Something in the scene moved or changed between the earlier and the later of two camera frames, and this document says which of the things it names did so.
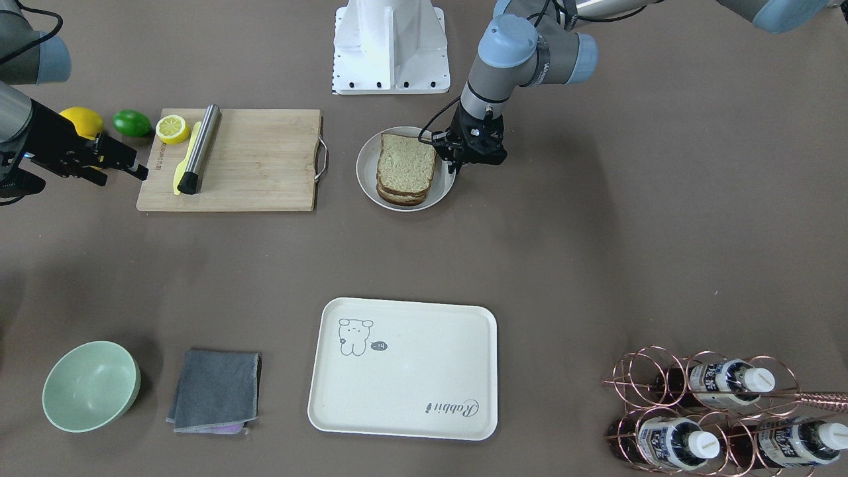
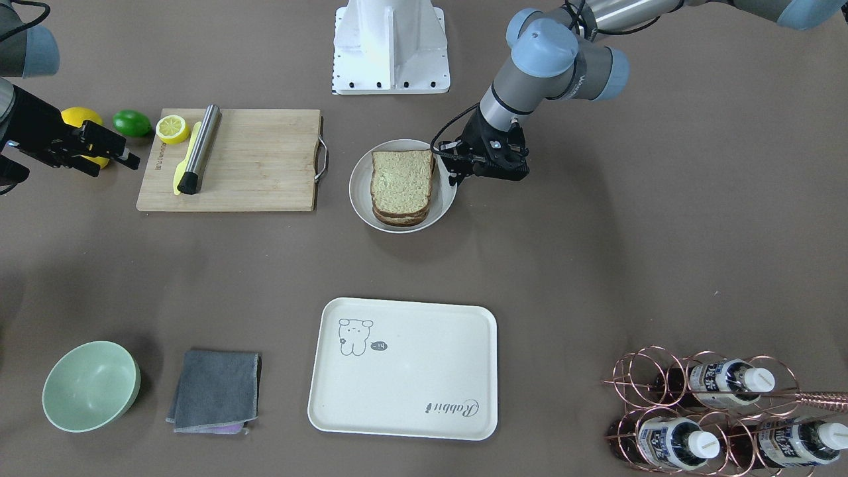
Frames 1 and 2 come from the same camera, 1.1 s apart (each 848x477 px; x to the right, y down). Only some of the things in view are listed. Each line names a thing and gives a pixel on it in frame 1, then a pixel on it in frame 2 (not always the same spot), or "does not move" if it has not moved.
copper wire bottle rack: [712, 415] does not move
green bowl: [90, 385] does not move
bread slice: [406, 163] does not move
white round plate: [367, 169] to [442, 193]
